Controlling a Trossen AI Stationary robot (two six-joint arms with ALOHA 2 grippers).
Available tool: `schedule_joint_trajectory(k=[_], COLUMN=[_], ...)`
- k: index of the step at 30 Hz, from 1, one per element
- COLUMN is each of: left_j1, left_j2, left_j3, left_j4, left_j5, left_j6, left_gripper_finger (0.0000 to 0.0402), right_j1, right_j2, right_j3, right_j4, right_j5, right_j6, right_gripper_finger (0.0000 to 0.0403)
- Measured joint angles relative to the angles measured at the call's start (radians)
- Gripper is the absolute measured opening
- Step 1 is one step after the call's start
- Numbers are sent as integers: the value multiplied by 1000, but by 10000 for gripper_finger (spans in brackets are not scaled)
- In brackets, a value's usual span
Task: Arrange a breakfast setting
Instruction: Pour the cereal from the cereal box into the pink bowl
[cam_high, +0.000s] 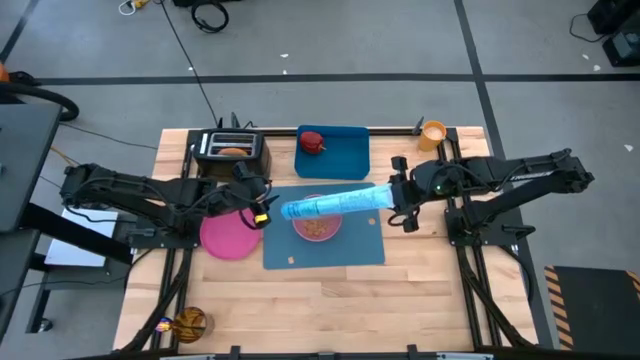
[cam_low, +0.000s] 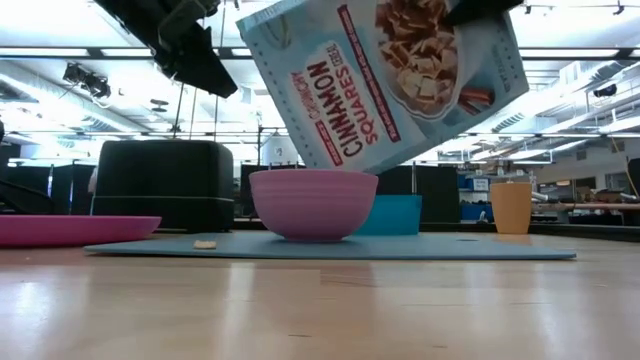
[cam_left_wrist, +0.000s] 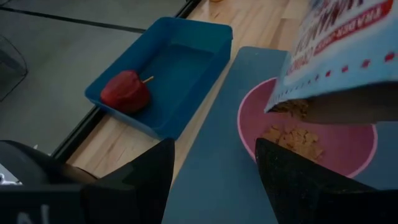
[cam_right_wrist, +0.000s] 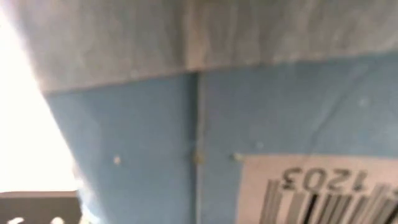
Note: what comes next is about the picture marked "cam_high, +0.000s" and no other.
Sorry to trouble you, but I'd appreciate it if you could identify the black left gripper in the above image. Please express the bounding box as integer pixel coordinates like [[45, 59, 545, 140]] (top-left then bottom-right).
[[206, 173, 281, 222]]

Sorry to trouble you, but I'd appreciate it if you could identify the pink plastic plate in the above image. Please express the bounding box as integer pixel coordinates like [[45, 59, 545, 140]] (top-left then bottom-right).
[[199, 208, 264, 262]]

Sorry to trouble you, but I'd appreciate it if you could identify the pink plastic bowl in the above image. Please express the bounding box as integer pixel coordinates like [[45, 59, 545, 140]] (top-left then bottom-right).
[[291, 193, 345, 244]]

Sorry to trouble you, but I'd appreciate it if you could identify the orange plastic cup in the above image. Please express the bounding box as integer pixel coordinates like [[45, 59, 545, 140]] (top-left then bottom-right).
[[417, 119, 448, 153]]

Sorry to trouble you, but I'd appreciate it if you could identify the light blue cinnamon cereal box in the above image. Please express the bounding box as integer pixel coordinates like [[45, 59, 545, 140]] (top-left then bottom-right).
[[280, 182, 395, 222]]

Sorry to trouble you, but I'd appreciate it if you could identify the heap of cereal squares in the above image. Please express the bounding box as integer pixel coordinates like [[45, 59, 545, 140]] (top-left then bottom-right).
[[301, 218, 332, 239]]

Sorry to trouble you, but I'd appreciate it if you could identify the black toaster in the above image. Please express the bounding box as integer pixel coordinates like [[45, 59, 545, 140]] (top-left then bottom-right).
[[191, 127, 273, 180]]

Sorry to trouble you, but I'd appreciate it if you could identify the red apple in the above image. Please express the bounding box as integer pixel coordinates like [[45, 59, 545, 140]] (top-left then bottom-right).
[[298, 130, 328, 156]]

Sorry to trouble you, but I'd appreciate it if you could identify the blue plastic tray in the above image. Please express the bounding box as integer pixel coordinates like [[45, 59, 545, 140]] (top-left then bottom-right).
[[293, 124, 372, 182]]

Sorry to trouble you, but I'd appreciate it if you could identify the blue-grey placemat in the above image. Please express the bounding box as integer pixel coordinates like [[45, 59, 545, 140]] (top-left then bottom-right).
[[262, 181, 387, 272]]

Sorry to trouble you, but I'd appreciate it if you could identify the white paper sheet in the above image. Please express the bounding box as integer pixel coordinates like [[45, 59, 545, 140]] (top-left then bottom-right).
[[44, 206, 120, 269]]

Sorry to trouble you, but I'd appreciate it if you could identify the black hazard-striped floor mat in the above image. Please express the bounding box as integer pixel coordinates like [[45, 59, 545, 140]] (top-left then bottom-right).
[[543, 264, 640, 352]]

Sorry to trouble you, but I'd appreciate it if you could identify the black desk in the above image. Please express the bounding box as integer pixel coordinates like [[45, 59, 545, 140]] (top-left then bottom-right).
[[0, 101, 134, 346]]

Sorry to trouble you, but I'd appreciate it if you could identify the black equipment box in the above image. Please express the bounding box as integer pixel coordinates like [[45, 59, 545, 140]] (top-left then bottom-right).
[[586, 0, 640, 36], [601, 28, 640, 69]]

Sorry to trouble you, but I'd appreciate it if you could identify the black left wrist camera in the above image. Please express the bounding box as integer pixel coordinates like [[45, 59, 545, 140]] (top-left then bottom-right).
[[231, 160, 258, 184]]

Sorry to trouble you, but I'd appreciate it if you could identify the black aluminium rig frame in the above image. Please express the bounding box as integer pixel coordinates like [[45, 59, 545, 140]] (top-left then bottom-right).
[[118, 126, 552, 360]]

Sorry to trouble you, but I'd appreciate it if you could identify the long black floor cable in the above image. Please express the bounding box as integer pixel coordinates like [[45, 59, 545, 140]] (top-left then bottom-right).
[[158, 0, 222, 129]]

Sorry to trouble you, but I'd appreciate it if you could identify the coiled black cable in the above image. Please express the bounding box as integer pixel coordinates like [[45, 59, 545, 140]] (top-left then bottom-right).
[[190, 0, 231, 35]]

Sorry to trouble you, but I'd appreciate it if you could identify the thick black hose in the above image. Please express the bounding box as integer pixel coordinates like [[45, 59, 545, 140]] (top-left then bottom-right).
[[0, 80, 81, 123]]

